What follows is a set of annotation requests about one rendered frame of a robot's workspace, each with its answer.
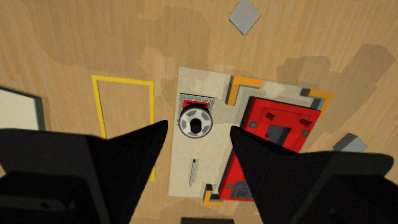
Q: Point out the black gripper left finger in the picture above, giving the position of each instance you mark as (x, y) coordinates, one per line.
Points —
(116, 170)

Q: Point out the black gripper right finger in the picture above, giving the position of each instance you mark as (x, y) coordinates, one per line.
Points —
(283, 183)

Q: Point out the yellow rectangular outline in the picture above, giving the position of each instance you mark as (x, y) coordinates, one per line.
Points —
(127, 80)

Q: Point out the black and grey wheel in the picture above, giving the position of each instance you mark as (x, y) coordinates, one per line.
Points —
(195, 111)

